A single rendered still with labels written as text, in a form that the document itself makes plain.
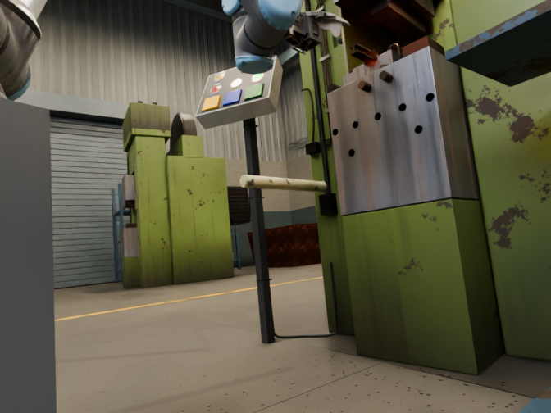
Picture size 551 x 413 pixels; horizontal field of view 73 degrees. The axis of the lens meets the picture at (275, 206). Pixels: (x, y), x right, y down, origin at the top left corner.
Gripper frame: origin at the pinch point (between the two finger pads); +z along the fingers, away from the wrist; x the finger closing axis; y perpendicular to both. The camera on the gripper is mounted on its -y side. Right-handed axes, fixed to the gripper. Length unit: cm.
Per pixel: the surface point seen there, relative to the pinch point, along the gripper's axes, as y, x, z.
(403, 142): 34.3, 10.2, 16.7
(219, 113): 5, -58, -1
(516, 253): 70, 30, 37
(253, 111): 6.7, -46.4, 7.6
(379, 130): 28.2, 2.8, 16.7
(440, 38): -20, 6, 71
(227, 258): 69, -433, 263
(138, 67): -413, -777, 286
